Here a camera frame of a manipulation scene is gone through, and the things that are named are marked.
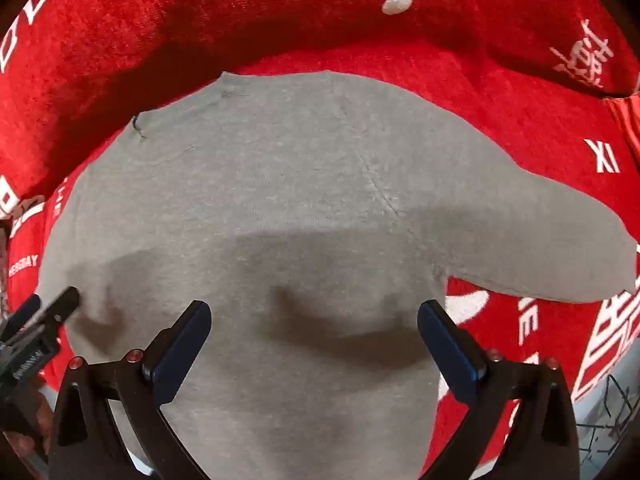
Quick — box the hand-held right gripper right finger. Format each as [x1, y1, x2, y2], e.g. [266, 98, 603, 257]
[416, 300, 581, 480]

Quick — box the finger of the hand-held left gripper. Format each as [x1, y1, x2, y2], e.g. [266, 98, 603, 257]
[0, 293, 43, 337]
[29, 286, 82, 334]

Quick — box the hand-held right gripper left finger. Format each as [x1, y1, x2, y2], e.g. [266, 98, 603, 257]
[47, 300, 213, 480]

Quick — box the grey knit sweater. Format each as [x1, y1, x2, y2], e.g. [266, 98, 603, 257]
[36, 71, 637, 480]

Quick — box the person's left hand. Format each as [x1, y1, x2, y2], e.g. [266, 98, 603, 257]
[0, 385, 55, 471]

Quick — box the red printed blanket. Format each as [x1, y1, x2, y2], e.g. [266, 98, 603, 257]
[0, 0, 640, 463]

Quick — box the red striped cloth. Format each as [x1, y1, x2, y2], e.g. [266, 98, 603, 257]
[602, 94, 640, 162]

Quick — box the black wire rack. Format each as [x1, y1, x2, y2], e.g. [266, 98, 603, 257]
[575, 374, 637, 467]

